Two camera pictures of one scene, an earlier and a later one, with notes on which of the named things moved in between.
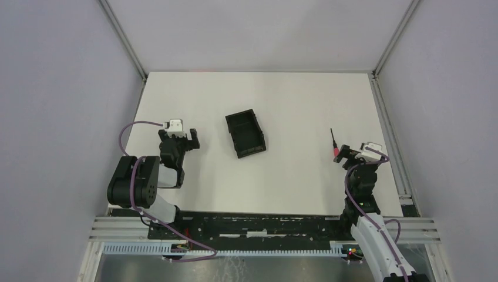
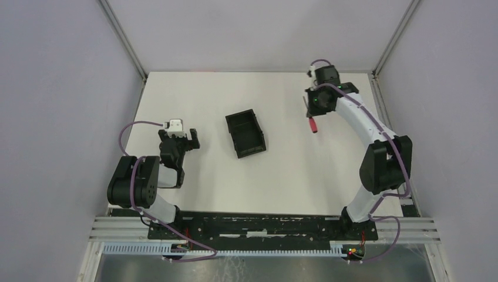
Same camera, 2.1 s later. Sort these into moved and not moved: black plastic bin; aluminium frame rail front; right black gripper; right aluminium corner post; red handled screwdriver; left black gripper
Moved: right black gripper; red handled screwdriver
Not moved: left black gripper; black plastic bin; right aluminium corner post; aluminium frame rail front
